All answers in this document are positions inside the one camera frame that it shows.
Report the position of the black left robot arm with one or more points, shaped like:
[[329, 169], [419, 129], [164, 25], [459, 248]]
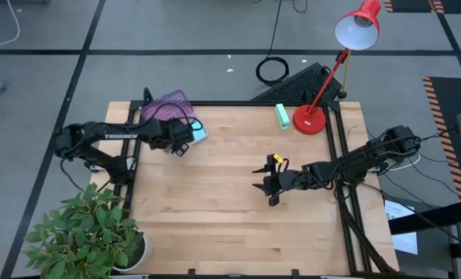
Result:
[[114, 136]]

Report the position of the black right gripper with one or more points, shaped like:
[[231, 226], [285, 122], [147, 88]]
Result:
[[288, 180]]

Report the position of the black perforated mat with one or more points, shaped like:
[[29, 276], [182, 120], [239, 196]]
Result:
[[300, 87]]

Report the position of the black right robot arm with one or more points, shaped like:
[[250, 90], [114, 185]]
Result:
[[369, 155]]

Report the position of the yellow tag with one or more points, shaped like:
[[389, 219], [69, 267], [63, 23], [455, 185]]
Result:
[[278, 157]]

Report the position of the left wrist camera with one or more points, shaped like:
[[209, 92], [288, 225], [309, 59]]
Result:
[[181, 131]]

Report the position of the teal sticky note pad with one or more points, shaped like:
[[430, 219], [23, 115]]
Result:
[[199, 131]]

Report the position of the red desk lamp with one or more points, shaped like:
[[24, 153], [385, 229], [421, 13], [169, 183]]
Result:
[[309, 120]]

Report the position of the black table frame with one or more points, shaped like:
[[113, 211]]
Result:
[[331, 128]]

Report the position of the mint green stapler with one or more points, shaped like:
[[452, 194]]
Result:
[[282, 116]]

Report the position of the potted green plant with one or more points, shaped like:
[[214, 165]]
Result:
[[83, 232]]

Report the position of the white paper sheet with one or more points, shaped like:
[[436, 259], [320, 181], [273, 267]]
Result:
[[404, 240]]

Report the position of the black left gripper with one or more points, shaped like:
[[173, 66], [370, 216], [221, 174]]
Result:
[[160, 135]]

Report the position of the black hazard striped mat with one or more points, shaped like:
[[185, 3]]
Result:
[[453, 100], [412, 4]]

